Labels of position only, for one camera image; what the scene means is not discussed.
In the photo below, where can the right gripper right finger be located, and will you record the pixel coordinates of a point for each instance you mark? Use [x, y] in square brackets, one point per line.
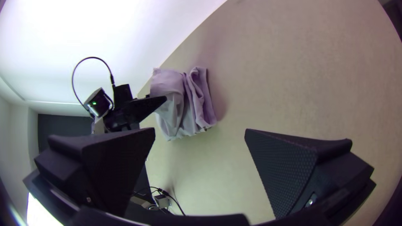
[289, 169]

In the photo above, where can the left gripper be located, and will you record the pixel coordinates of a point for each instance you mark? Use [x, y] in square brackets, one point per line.
[121, 120]

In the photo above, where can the grey t-shirt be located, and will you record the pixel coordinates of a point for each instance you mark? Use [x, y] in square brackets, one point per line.
[191, 103]

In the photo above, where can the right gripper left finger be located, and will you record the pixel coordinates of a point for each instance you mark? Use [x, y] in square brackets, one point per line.
[103, 166]

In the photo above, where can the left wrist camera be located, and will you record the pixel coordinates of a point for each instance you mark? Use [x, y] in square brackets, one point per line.
[122, 94]

